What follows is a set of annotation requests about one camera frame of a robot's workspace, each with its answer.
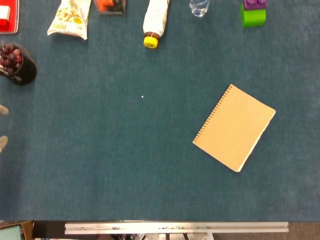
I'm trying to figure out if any red tray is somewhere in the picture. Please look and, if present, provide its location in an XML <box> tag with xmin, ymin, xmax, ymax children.
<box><xmin>0</xmin><ymin>0</ymin><xmax>20</xmax><ymax>35</ymax></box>

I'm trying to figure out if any teal screen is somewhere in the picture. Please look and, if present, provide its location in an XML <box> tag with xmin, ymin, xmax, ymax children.
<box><xmin>0</xmin><ymin>224</ymin><xmax>24</xmax><ymax>240</ymax></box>

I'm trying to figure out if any kraft cover spiral notebook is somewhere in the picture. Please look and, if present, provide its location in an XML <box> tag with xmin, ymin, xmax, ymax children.
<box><xmin>192</xmin><ymin>83</ymin><xmax>277</xmax><ymax>173</ymax></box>

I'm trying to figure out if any aluminium profile rail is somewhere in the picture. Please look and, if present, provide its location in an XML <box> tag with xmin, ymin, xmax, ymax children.
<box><xmin>64</xmin><ymin>221</ymin><xmax>290</xmax><ymax>235</ymax></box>

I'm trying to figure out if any teal felt table cloth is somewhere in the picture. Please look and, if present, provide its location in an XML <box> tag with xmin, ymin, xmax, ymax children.
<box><xmin>0</xmin><ymin>0</ymin><xmax>320</xmax><ymax>222</ymax></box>

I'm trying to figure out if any white and red box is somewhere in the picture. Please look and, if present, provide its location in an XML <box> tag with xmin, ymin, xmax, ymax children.
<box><xmin>0</xmin><ymin>5</ymin><xmax>12</xmax><ymax>26</ymax></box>

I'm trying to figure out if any dark red grapes bunch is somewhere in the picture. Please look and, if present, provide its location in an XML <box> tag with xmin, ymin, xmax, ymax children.
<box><xmin>0</xmin><ymin>41</ymin><xmax>24</xmax><ymax>73</ymax></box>

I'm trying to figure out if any orange item in clear box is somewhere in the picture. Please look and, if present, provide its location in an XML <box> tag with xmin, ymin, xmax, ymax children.
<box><xmin>93</xmin><ymin>0</ymin><xmax>127</xmax><ymax>16</ymax></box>

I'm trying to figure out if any white snack bag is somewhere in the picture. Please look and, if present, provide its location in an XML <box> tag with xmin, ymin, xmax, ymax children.
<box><xmin>47</xmin><ymin>0</ymin><xmax>92</xmax><ymax>41</ymax></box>

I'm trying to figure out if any clear plastic water bottle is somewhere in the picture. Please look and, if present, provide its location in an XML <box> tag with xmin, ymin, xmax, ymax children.
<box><xmin>189</xmin><ymin>0</ymin><xmax>211</xmax><ymax>18</ymax></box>

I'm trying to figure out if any green toy block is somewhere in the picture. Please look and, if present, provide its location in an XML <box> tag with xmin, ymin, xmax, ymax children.
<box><xmin>240</xmin><ymin>3</ymin><xmax>267</xmax><ymax>28</ymax></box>

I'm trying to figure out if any white bottle with yellow cap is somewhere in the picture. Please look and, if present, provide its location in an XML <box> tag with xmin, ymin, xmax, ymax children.
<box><xmin>142</xmin><ymin>0</ymin><xmax>171</xmax><ymax>49</ymax></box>

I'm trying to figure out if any black cup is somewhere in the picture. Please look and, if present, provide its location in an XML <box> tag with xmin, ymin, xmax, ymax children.
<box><xmin>0</xmin><ymin>42</ymin><xmax>38</xmax><ymax>86</ymax></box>

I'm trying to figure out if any purple toy block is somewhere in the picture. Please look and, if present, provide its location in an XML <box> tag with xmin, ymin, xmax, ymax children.
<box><xmin>243</xmin><ymin>0</ymin><xmax>268</xmax><ymax>11</ymax></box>

